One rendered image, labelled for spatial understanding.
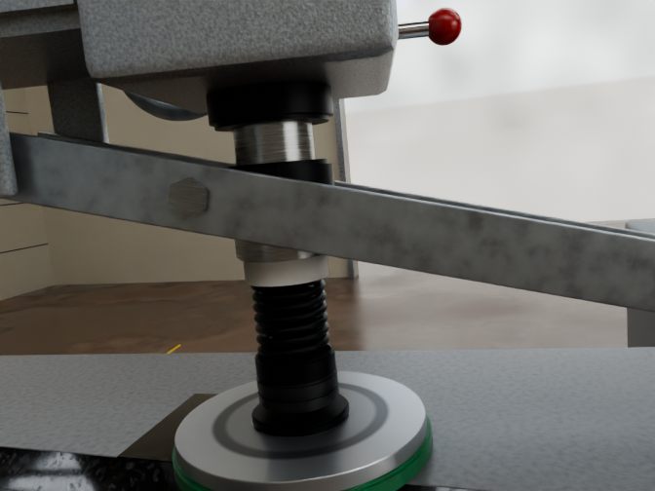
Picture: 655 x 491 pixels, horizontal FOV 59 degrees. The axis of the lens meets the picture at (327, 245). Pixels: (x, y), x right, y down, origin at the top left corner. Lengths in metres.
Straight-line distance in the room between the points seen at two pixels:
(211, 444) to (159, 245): 6.07
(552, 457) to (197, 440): 0.28
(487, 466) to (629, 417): 0.15
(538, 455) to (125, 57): 0.41
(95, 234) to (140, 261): 0.65
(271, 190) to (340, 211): 0.05
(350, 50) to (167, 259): 6.18
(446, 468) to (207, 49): 0.35
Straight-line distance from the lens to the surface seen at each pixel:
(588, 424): 0.56
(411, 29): 0.54
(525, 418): 0.56
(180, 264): 6.42
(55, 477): 0.61
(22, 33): 0.45
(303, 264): 0.45
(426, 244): 0.41
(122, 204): 0.45
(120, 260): 6.86
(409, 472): 0.46
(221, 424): 0.52
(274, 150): 0.44
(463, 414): 0.57
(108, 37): 0.40
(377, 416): 0.50
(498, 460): 0.49
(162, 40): 0.39
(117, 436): 0.61
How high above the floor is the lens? 1.06
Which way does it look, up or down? 7 degrees down
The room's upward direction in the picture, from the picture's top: 5 degrees counter-clockwise
